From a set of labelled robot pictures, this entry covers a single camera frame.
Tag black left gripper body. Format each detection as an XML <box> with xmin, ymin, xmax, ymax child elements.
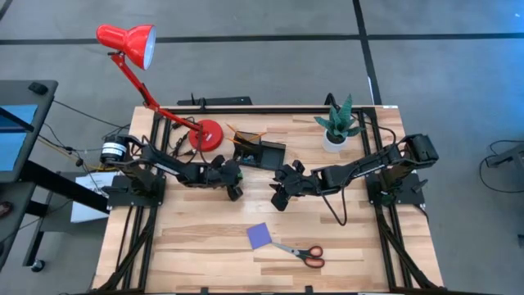
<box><xmin>198</xmin><ymin>161</ymin><xmax>244</xmax><ymax>189</ymax></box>

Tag green plant in white pot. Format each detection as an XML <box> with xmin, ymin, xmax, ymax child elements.
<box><xmin>314</xmin><ymin>93</ymin><xmax>367</xmax><ymax>154</ymax></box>

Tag black computer mouse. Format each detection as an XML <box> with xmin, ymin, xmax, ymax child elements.
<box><xmin>27</xmin><ymin>81</ymin><xmax>49</xmax><ymax>96</ymax></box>

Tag blue monitor screen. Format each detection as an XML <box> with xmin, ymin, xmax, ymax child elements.
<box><xmin>0</xmin><ymin>104</ymin><xmax>40</xmax><ymax>172</ymax></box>

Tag black lamp power cord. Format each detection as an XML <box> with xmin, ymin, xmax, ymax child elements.
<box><xmin>163</xmin><ymin>116</ymin><xmax>206</xmax><ymax>165</ymax></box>

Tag black mesh desk organizer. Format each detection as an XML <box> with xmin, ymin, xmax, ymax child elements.
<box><xmin>232</xmin><ymin>130</ymin><xmax>287</xmax><ymax>171</ymax></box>

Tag grey rolling desk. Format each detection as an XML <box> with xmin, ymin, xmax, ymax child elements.
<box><xmin>0</xmin><ymin>79</ymin><xmax>110</xmax><ymax>274</ymax></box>

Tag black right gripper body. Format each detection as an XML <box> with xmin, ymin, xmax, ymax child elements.
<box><xmin>284</xmin><ymin>174</ymin><xmax>318</xmax><ymax>197</ymax></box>

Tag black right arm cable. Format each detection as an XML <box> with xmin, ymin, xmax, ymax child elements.
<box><xmin>320</xmin><ymin>191</ymin><xmax>350</xmax><ymax>228</ymax></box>

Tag white paper sheet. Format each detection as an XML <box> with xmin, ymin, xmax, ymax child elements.
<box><xmin>70</xmin><ymin>171</ymin><xmax>119</xmax><ymax>225</ymax></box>

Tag red-handled scissors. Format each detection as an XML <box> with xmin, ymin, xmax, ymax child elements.
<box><xmin>271</xmin><ymin>242</ymin><xmax>326</xmax><ymax>270</ymax></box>

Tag grey stand with cables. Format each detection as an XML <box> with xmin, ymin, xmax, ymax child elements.
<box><xmin>478</xmin><ymin>138</ymin><xmax>524</xmax><ymax>193</ymax></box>

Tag red desk lamp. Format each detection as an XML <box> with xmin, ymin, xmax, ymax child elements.
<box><xmin>96</xmin><ymin>23</ymin><xmax>225</xmax><ymax>153</ymax></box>

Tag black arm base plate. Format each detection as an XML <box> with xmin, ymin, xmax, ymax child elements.
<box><xmin>101</xmin><ymin>175</ymin><xmax>165</xmax><ymax>208</ymax></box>
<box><xmin>366</xmin><ymin>171</ymin><xmax>427</xmax><ymax>206</ymax></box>

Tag purple sticky note pad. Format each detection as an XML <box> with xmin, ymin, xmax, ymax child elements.
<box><xmin>246</xmin><ymin>221</ymin><xmax>273</xmax><ymax>251</ymax></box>

